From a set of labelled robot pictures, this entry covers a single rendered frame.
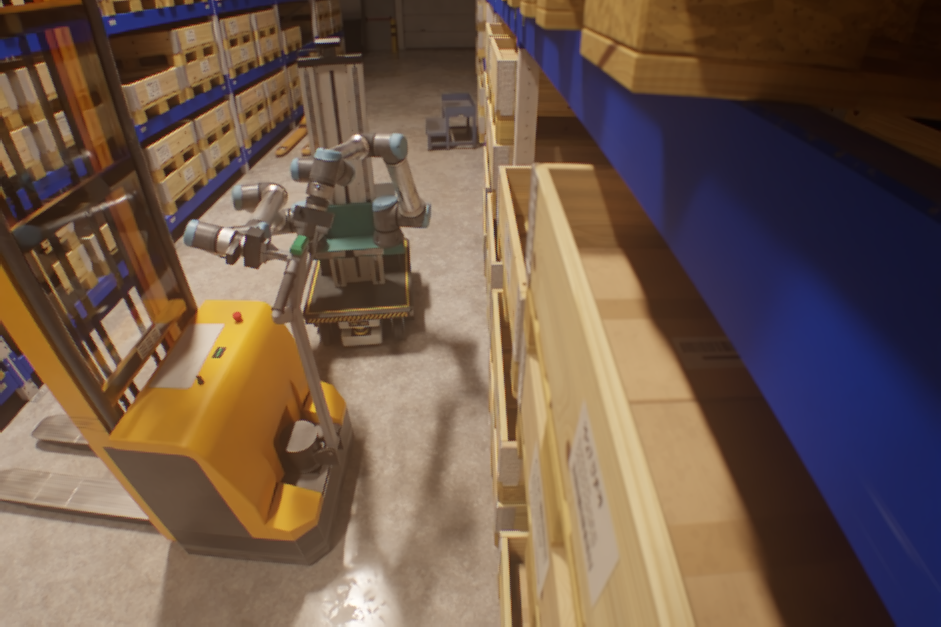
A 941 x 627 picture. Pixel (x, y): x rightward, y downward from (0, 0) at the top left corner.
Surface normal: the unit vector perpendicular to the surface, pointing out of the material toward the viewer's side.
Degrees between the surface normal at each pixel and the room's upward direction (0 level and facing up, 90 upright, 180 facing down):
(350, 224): 90
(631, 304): 0
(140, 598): 0
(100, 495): 0
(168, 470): 90
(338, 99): 90
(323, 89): 90
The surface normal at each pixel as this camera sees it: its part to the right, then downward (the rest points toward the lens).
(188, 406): 0.00, -0.83
